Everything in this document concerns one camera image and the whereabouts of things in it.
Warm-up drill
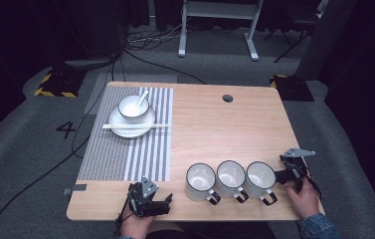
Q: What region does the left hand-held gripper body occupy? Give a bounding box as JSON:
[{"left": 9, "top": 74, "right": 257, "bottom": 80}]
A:
[{"left": 126, "top": 176, "right": 163, "bottom": 219}]

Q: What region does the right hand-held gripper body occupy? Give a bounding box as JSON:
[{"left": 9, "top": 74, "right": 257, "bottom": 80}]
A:
[{"left": 279, "top": 147, "right": 311, "bottom": 194}]

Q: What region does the white mug black rim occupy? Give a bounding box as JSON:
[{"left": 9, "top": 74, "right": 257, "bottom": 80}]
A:
[
  {"left": 216, "top": 159, "right": 250, "bottom": 204},
  {"left": 185, "top": 162, "right": 222, "bottom": 206},
  {"left": 244, "top": 160, "right": 279, "bottom": 206}
]

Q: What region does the person's left hand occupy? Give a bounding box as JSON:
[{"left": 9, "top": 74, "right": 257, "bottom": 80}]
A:
[{"left": 119, "top": 206, "right": 157, "bottom": 239}]

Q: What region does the person's right hand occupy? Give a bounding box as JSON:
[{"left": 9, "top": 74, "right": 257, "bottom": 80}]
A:
[{"left": 284, "top": 176, "right": 321, "bottom": 221}]

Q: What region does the grey striped placemat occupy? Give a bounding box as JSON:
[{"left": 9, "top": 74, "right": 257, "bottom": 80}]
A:
[{"left": 77, "top": 85, "right": 175, "bottom": 183}]

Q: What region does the grey tape strip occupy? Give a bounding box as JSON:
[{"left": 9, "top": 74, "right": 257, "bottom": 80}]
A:
[{"left": 62, "top": 183, "right": 88, "bottom": 196}]

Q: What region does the white plate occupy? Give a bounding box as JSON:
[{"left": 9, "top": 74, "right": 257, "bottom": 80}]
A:
[{"left": 107, "top": 105, "right": 157, "bottom": 139}]

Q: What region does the white chopstick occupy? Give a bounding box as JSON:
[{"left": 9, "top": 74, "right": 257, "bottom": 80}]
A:
[
  {"left": 101, "top": 125, "right": 171, "bottom": 130},
  {"left": 101, "top": 122, "right": 171, "bottom": 127}
]

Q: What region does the black yellow striped stand base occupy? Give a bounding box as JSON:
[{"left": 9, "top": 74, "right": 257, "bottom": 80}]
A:
[
  {"left": 33, "top": 67, "right": 88, "bottom": 100},
  {"left": 269, "top": 74, "right": 315, "bottom": 103}
]

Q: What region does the white bowl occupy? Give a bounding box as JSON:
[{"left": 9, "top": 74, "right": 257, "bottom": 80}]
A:
[{"left": 117, "top": 95, "right": 150, "bottom": 123}]

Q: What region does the white spoon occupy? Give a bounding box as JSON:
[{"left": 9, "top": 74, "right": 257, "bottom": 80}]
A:
[{"left": 136, "top": 90, "right": 150, "bottom": 108}]

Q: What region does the dark grey column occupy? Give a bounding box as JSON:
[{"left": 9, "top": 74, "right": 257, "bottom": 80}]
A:
[{"left": 293, "top": 0, "right": 359, "bottom": 82}]

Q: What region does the black tripod stand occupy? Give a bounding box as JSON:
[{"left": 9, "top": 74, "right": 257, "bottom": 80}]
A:
[{"left": 264, "top": 0, "right": 329, "bottom": 64}]

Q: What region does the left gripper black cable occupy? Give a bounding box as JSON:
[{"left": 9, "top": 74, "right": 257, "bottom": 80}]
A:
[{"left": 114, "top": 193, "right": 134, "bottom": 233}]

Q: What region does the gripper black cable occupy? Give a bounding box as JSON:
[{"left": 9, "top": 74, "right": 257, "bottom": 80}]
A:
[
  {"left": 114, "top": 193, "right": 134, "bottom": 233},
  {"left": 306, "top": 174, "right": 324, "bottom": 201}
]

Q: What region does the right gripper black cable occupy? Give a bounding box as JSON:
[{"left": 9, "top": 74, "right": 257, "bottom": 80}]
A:
[{"left": 306, "top": 174, "right": 324, "bottom": 201}]

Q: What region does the long black floor cable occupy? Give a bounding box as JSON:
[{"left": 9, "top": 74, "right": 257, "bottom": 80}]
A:
[{"left": 0, "top": 49, "right": 124, "bottom": 239}]

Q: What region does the bundle of floor cables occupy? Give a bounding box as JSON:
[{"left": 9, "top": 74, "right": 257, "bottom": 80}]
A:
[{"left": 124, "top": 19, "right": 184, "bottom": 52}]

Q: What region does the white desk frame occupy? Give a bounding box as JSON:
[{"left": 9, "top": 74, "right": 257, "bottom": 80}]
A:
[{"left": 177, "top": 0, "right": 266, "bottom": 63}]

